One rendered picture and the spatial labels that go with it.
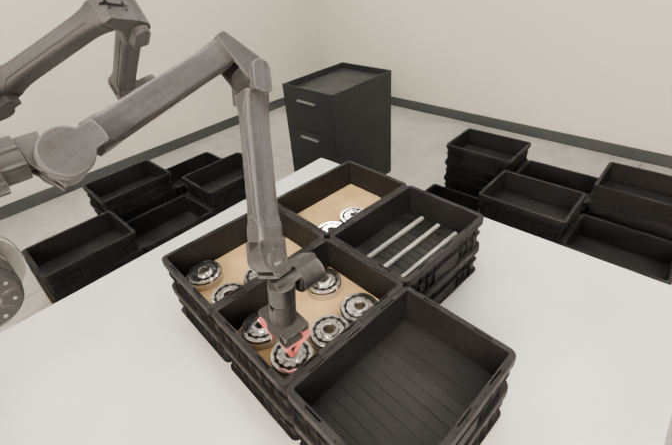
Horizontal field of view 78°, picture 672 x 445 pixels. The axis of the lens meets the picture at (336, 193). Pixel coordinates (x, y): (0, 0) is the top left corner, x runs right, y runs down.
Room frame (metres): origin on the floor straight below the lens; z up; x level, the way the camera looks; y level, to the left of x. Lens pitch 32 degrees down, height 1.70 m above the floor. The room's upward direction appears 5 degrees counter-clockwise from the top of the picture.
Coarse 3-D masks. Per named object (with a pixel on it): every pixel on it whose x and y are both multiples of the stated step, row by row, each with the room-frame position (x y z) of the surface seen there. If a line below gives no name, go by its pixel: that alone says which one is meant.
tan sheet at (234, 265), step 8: (288, 240) 1.11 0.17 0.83; (240, 248) 1.09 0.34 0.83; (288, 248) 1.07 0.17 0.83; (296, 248) 1.07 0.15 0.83; (224, 256) 1.06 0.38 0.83; (232, 256) 1.05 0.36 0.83; (240, 256) 1.05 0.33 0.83; (288, 256) 1.03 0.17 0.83; (224, 264) 1.02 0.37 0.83; (232, 264) 1.01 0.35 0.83; (240, 264) 1.01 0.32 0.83; (224, 272) 0.98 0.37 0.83; (232, 272) 0.98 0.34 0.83; (240, 272) 0.97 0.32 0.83; (224, 280) 0.94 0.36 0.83; (232, 280) 0.94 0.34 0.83; (240, 280) 0.94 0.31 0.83; (216, 288) 0.91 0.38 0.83; (208, 296) 0.88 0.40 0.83
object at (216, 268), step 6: (198, 264) 0.99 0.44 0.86; (204, 264) 0.99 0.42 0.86; (210, 264) 0.98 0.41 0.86; (216, 264) 0.98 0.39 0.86; (192, 270) 0.97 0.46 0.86; (216, 270) 0.96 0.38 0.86; (192, 276) 0.94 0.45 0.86; (204, 276) 0.93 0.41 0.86; (216, 276) 0.93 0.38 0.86; (192, 282) 0.91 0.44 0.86; (198, 282) 0.91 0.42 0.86; (204, 282) 0.91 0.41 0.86
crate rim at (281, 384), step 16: (352, 256) 0.89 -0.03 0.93; (384, 272) 0.82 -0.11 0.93; (400, 288) 0.75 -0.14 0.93; (224, 304) 0.75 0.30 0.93; (224, 320) 0.69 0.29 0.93; (240, 336) 0.64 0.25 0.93; (336, 336) 0.62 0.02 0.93; (256, 352) 0.60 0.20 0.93; (320, 352) 0.58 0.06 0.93; (272, 368) 0.55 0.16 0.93; (304, 368) 0.55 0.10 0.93; (288, 384) 0.51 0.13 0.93
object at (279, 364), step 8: (304, 344) 0.66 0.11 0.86; (272, 352) 0.64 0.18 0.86; (280, 352) 0.64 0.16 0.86; (304, 352) 0.64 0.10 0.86; (312, 352) 0.64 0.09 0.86; (272, 360) 0.62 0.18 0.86; (280, 360) 0.62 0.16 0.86; (304, 360) 0.62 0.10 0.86; (280, 368) 0.60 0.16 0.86; (288, 368) 0.60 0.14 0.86; (296, 368) 0.60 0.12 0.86
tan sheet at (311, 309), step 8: (344, 280) 0.90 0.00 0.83; (344, 288) 0.87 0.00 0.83; (352, 288) 0.87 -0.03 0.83; (360, 288) 0.86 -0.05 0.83; (296, 296) 0.85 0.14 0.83; (304, 296) 0.85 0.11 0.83; (336, 296) 0.84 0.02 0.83; (344, 296) 0.84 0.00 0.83; (296, 304) 0.82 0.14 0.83; (304, 304) 0.82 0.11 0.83; (312, 304) 0.82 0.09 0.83; (320, 304) 0.81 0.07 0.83; (328, 304) 0.81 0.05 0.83; (336, 304) 0.81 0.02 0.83; (304, 312) 0.79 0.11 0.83; (312, 312) 0.79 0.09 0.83; (320, 312) 0.79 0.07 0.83; (328, 312) 0.78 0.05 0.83; (336, 312) 0.78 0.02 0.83; (312, 320) 0.76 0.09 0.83; (240, 328) 0.75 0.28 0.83; (264, 352) 0.67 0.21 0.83
